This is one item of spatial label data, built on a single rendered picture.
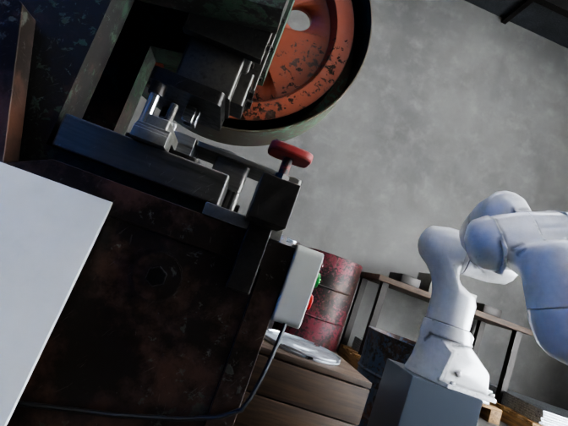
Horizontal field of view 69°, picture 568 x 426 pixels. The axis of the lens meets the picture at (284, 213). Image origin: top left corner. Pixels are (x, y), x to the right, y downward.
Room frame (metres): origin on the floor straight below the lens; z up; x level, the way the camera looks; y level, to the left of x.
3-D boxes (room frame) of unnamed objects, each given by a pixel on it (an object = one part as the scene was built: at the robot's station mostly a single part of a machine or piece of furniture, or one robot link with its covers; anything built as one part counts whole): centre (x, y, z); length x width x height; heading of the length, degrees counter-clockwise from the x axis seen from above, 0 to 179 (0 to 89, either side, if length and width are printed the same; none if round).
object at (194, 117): (0.94, 0.28, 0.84); 0.05 x 0.03 x 0.04; 7
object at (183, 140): (0.94, 0.29, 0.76); 0.15 x 0.09 x 0.05; 7
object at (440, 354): (1.09, -0.54, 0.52); 0.22 x 0.19 x 0.14; 92
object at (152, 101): (0.85, 0.34, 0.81); 0.02 x 0.02 x 0.14
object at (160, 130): (0.77, 0.27, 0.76); 0.17 x 0.06 x 0.10; 7
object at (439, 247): (1.09, -0.46, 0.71); 0.18 x 0.11 x 0.25; 76
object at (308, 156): (0.64, 0.02, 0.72); 0.07 x 0.06 x 0.08; 97
